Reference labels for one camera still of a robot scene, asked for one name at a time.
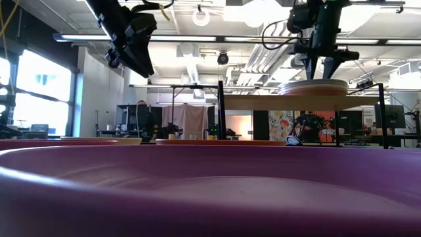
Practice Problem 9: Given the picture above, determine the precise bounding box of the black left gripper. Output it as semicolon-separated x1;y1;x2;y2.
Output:
95;8;158;78

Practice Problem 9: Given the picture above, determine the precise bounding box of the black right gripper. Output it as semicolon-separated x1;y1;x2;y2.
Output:
287;5;360;80

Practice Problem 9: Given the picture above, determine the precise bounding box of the peach plate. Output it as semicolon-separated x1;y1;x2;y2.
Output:
280;86;348;97

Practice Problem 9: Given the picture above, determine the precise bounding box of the pink plate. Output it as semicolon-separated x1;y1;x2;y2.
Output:
0;139;120;151

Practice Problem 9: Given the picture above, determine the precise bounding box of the wooden shelf with black legs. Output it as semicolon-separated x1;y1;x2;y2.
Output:
216;80;390;149

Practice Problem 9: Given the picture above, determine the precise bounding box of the black ceiling spotlight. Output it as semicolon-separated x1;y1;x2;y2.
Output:
216;51;230;66
105;54;121;69

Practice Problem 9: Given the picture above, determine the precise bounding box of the black ceiling track fixture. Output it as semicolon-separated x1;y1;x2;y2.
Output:
356;78;375;89

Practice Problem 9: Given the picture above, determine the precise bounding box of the red curtain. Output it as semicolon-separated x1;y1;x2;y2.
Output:
324;111;337;132

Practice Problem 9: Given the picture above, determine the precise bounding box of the person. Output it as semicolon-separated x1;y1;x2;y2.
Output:
136;99;156;139
293;111;326;143

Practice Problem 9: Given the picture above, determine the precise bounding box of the black monitor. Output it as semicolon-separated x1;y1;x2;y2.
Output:
387;104;406;130
338;110;364;131

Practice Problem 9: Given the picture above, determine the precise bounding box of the floral poster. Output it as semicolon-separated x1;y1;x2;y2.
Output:
268;110;297;142

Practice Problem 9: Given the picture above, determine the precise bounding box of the white round ceiling lamp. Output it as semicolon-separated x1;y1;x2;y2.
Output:
192;5;211;28

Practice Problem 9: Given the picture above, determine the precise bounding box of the small white and blue object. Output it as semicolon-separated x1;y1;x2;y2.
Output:
284;134;303;147

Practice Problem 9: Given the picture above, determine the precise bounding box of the beige curtain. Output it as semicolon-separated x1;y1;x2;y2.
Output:
162;104;209;140

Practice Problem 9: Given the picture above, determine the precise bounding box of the black pillar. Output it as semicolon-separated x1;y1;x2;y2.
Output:
253;110;270;142

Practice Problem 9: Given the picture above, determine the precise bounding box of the black beam with light strips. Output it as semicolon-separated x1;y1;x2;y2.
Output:
52;32;421;46

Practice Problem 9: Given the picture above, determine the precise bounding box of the large bright window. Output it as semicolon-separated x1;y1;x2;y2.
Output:
0;49;77;139

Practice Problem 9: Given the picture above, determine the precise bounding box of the orange-red plate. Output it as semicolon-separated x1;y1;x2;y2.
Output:
155;139;286;147

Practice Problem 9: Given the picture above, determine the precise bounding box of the dark laptop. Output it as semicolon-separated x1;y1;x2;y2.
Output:
21;124;49;139

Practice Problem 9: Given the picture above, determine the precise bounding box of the large purple plastic bowl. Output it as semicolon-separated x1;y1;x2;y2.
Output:
0;144;421;237

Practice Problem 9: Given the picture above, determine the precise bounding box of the yellow cable tie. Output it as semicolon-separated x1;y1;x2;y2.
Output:
159;3;171;22

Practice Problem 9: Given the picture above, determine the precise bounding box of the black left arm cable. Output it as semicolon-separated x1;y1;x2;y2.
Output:
131;0;174;14

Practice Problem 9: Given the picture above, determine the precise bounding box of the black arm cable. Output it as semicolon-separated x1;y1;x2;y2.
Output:
131;0;174;14
261;18;299;51

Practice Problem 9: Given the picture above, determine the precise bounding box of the black background workstation frame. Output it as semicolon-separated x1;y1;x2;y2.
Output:
129;84;220;139

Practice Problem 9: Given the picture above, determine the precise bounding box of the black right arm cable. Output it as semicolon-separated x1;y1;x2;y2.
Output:
261;18;299;51

